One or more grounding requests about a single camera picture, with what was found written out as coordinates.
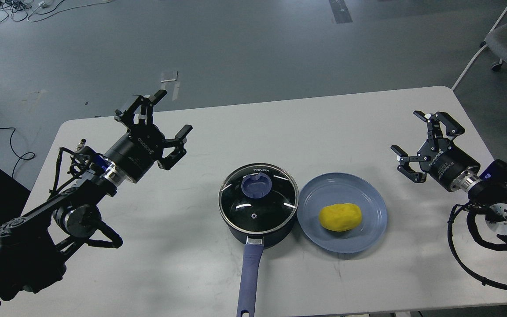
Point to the glass lid blue knob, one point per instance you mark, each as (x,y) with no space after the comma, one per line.
(257,199)

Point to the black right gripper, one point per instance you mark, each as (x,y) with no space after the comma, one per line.
(446,160)

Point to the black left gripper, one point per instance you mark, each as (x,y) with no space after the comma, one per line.
(143,143)

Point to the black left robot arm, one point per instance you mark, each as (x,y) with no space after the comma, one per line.
(35,246)

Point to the blue plate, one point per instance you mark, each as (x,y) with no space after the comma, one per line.
(332,188)

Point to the black pot blue handle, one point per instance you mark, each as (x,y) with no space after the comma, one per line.
(254,245)

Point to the yellow potato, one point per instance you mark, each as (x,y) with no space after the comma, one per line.
(340,217)

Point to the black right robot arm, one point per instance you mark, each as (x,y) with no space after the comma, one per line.
(486,210)

